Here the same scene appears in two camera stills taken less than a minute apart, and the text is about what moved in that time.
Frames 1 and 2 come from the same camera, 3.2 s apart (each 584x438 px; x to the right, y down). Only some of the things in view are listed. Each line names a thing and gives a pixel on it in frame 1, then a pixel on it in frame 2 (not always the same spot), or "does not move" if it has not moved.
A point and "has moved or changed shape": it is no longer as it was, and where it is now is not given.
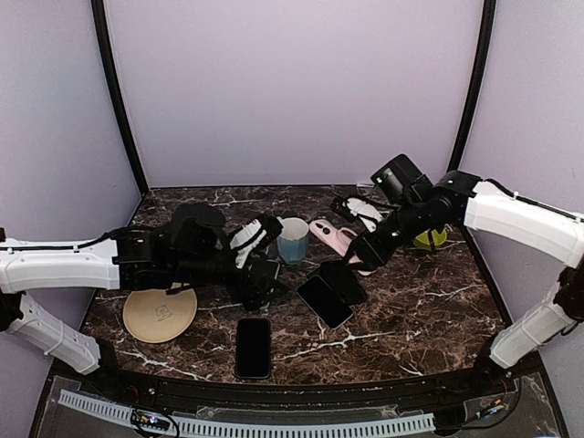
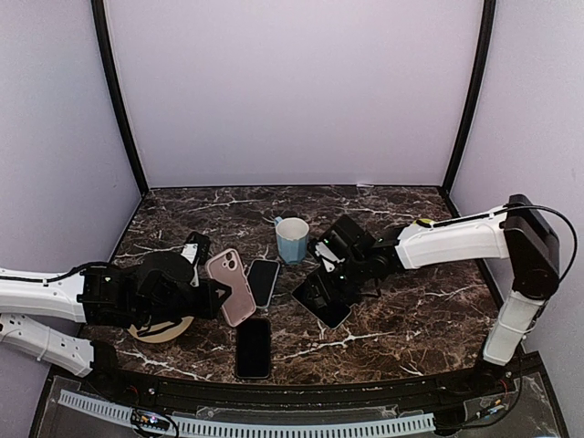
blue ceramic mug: (293, 240) does not move
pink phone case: (338, 239) has moved or changed shape
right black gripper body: (383, 251) to (339, 288)
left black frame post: (100, 21) does not move
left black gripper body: (239, 292) to (199, 309)
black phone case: (253, 349) does not move
